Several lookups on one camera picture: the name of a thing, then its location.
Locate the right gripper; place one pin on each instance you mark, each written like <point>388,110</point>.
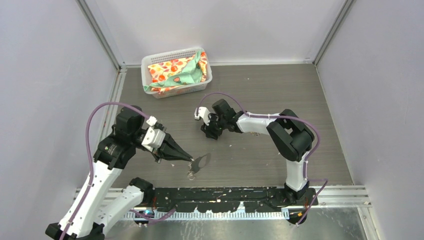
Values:
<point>208,130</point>

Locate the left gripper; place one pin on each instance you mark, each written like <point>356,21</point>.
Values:
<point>170,150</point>

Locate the metal key organizer plate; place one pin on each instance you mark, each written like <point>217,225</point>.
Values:
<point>196,165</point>

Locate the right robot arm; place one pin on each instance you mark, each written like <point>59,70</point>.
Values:
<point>290,135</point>

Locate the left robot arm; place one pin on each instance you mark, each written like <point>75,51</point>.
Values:
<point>87,218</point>

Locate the floral cloth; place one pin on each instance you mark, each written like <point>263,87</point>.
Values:
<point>179,72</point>

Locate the white plastic basket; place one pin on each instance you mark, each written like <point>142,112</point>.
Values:
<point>165,56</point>

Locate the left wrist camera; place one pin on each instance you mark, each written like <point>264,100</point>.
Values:
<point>154,135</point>

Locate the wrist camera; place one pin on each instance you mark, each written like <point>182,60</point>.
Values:
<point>154,135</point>
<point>202,113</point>

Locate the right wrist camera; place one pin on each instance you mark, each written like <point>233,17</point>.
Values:
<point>202,113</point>

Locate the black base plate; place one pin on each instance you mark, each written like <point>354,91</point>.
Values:
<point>266,199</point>

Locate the white cable duct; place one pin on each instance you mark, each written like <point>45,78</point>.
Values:
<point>239,214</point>

